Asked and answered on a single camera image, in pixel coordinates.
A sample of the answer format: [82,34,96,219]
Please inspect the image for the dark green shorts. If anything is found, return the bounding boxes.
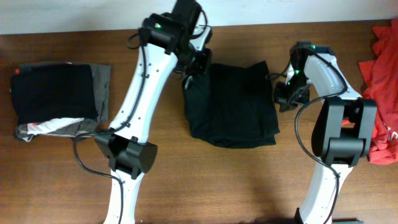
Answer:
[182,61,280,149]

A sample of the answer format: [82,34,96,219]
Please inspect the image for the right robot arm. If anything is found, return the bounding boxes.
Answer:
[274,42,377,224]

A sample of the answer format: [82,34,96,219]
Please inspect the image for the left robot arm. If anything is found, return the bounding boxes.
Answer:
[95,0,212,223]

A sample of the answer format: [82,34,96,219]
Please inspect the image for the folded grey garment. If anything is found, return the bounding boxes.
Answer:
[14,62,111,142]

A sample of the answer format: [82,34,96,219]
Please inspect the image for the red t-shirt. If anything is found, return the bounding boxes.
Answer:
[358,19,397,165]

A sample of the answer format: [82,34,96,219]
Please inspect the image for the folded black garment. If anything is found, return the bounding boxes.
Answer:
[11,63,98,124]

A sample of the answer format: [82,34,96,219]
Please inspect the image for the folded white red garment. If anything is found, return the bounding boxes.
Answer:
[27,118,84,135]

